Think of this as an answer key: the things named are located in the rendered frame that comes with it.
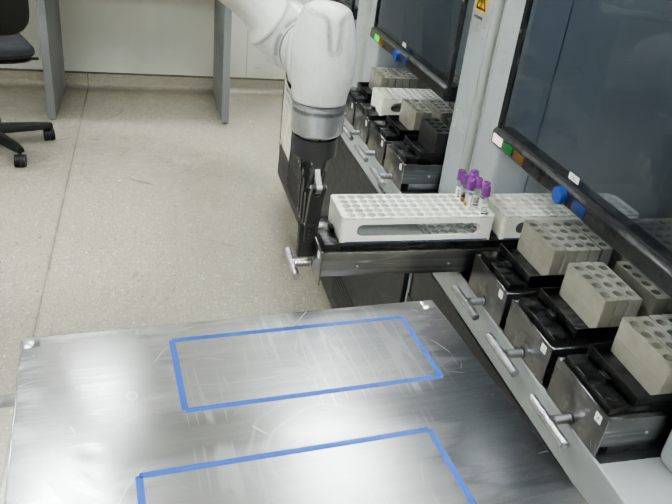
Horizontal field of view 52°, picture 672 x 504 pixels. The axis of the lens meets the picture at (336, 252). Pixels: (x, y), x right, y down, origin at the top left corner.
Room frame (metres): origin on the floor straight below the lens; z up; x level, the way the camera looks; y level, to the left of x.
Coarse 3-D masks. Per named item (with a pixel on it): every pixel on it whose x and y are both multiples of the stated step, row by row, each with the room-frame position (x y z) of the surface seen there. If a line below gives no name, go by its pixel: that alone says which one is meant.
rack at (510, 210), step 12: (492, 204) 1.24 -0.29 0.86; (504, 204) 1.25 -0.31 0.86; (516, 204) 1.26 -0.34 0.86; (528, 204) 1.26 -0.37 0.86; (540, 204) 1.26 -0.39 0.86; (552, 204) 1.28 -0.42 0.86; (504, 216) 1.19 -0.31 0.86; (516, 216) 1.19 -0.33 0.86; (528, 216) 1.20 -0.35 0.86; (540, 216) 1.21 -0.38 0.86; (552, 216) 1.22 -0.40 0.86; (564, 216) 1.22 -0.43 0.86; (576, 216) 1.23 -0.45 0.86; (492, 228) 1.22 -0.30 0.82; (504, 228) 1.19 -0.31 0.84; (516, 228) 1.26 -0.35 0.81
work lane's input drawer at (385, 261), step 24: (336, 240) 1.10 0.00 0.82; (456, 240) 1.16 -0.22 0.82; (480, 240) 1.17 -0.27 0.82; (504, 240) 1.18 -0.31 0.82; (288, 264) 1.12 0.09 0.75; (312, 264) 1.12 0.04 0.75; (336, 264) 1.08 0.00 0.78; (360, 264) 1.09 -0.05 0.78; (384, 264) 1.10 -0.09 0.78; (408, 264) 1.12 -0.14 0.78; (432, 264) 1.13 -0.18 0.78; (456, 264) 1.14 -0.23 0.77
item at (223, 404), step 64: (256, 320) 0.82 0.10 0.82; (320, 320) 0.84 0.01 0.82; (384, 320) 0.86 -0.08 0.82; (64, 384) 0.64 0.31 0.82; (128, 384) 0.66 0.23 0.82; (192, 384) 0.67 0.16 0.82; (256, 384) 0.68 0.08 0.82; (320, 384) 0.70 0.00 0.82; (384, 384) 0.71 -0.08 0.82; (448, 384) 0.73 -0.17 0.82; (64, 448) 0.54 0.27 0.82; (128, 448) 0.55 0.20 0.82; (192, 448) 0.56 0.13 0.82; (256, 448) 0.58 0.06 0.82; (320, 448) 0.59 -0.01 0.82; (384, 448) 0.60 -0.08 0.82; (448, 448) 0.61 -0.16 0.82; (512, 448) 0.63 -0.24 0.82
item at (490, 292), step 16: (480, 256) 1.13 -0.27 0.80; (496, 256) 1.11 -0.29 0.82; (480, 272) 1.10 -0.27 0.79; (496, 272) 1.06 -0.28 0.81; (512, 272) 1.06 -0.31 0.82; (480, 288) 1.09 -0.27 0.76; (496, 288) 1.04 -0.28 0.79; (512, 288) 1.02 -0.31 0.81; (528, 288) 1.03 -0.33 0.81; (464, 304) 1.05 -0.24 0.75; (480, 304) 1.06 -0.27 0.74; (496, 304) 1.03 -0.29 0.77; (496, 320) 1.02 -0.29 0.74
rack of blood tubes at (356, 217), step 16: (336, 208) 1.14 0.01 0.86; (352, 208) 1.14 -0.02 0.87; (368, 208) 1.15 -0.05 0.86; (384, 208) 1.16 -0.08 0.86; (400, 208) 1.17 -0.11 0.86; (416, 208) 1.18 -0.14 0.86; (432, 208) 1.19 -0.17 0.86; (448, 208) 1.19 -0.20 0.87; (464, 208) 1.20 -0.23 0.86; (336, 224) 1.13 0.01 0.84; (352, 224) 1.10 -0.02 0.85; (368, 224) 1.11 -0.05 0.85; (384, 224) 1.21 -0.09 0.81; (400, 224) 1.22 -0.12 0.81; (416, 224) 1.22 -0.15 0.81; (432, 224) 1.19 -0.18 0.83; (448, 224) 1.20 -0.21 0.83; (464, 224) 1.21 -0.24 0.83; (480, 224) 1.17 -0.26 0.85; (352, 240) 1.10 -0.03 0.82; (368, 240) 1.11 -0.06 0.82; (384, 240) 1.12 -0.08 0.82; (400, 240) 1.13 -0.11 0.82
